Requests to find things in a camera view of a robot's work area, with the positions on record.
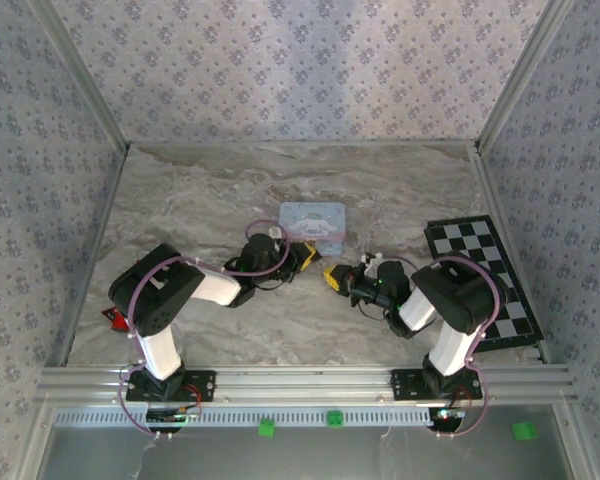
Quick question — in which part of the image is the white slotted cable duct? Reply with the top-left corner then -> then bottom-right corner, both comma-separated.
53,405 -> 432,429

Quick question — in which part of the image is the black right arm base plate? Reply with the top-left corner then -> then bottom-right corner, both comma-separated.
390,368 -> 483,401

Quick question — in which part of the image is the aluminium table back rail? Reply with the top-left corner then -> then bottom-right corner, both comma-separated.
127,140 -> 479,150

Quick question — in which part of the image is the black white checkerboard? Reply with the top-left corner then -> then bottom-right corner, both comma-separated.
424,214 -> 547,354

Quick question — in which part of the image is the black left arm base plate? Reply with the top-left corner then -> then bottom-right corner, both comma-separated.
124,369 -> 217,404

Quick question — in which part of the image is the aluminium table side rail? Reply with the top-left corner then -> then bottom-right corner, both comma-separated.
472,148 -> 551,362
54,148 -> 130,366

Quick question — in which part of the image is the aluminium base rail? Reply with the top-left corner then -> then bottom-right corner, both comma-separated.
34,365 -> 579,405

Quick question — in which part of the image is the aluminium frame post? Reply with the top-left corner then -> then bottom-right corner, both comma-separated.
474,0 -> 577,152

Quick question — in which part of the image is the blue cartoon dog tin box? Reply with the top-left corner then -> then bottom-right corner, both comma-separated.
278,201 -> 346,257

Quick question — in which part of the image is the red glitter tube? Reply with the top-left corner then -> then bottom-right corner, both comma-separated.
99,304 -> 131,334

